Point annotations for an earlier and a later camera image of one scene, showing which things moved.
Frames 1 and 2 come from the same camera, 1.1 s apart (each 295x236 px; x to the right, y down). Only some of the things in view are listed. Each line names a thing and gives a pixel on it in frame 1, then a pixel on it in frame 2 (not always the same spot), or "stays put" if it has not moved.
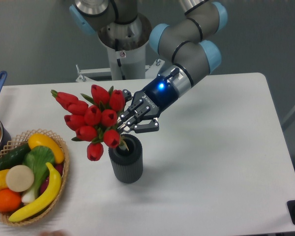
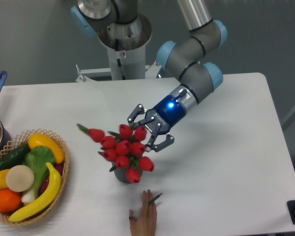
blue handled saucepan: (0, 136) stays put
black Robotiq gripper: (150, 102) → (168, 112)
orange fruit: (7, 200) stays put
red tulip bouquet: (94, 120) → (124, 150)
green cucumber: (14, 158) stays put
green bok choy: (37, 158) stays put
